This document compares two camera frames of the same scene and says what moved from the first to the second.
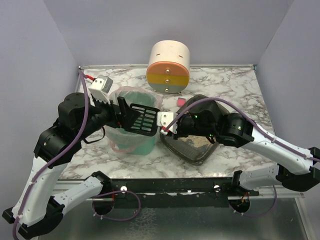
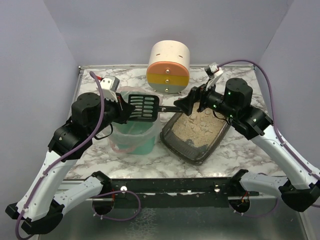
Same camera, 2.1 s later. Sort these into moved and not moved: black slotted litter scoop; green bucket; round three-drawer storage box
Moved: black slotted litter scoop
Not moved: green bucket; round three-drawer storage box
